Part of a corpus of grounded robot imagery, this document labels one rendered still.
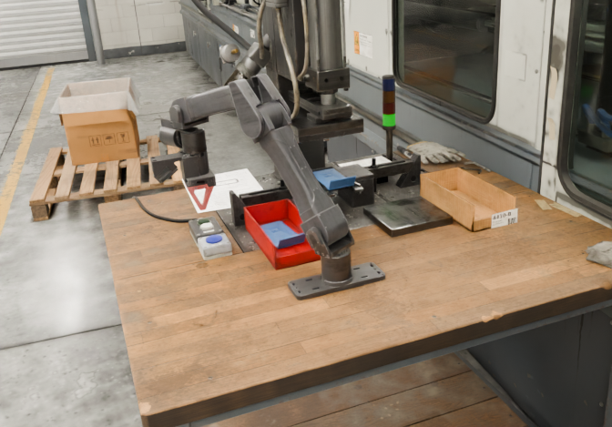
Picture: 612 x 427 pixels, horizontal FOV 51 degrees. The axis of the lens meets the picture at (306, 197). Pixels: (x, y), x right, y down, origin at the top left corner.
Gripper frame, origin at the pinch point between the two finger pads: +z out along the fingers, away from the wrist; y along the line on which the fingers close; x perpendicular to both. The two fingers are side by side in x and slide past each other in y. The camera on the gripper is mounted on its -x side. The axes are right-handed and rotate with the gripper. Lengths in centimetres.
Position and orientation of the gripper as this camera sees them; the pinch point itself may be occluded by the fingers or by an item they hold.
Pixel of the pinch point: (202, 206)
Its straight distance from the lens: 163.1
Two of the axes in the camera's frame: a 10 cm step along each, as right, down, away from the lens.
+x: 9.4, -1.8, 2.9
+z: 0.6, 9.3, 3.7
